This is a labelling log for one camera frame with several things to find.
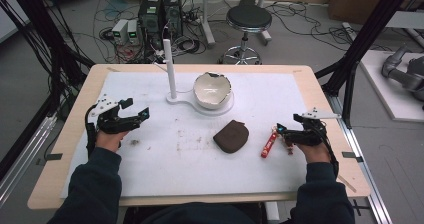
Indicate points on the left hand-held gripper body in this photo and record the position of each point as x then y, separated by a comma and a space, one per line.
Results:
111, 122

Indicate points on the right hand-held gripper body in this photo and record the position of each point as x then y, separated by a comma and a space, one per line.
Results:
308, 132

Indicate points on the person's left hand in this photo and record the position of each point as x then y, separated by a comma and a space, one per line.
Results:
108, 141

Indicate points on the person's right hand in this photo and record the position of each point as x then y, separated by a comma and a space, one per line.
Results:
313, 154

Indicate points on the white stand with pole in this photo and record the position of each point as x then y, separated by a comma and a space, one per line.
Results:
176, 100

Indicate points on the black tape piece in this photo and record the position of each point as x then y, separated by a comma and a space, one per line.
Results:
53, 156
351, 155

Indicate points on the brown pouch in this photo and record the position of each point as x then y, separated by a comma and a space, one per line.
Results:
231, 136

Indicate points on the white table mat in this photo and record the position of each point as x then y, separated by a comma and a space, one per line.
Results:
173, 170

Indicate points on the broken white bowl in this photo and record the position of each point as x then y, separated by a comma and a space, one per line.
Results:
212, 92

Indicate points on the grey power supply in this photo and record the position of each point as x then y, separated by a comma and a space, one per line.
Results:
132, 31
120, 30

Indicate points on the white floor board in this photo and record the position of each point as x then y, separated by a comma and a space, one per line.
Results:
383, 94

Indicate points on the black computer tower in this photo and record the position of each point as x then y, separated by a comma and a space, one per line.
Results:
172, 12
150, 20

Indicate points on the white desk leg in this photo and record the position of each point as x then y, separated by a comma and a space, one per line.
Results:
264, 14
206, 17

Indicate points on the black round stool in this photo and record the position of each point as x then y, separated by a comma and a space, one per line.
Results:
249, 18

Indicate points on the person's dark torso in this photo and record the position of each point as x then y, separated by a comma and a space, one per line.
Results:
200, 214

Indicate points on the cardboard box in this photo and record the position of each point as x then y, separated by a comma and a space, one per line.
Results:
356, 2

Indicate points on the aluminium rail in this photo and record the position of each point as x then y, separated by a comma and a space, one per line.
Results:
23, 169
361, 164

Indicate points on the black metal frame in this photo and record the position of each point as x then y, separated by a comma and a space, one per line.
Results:
43, 34
366, 34

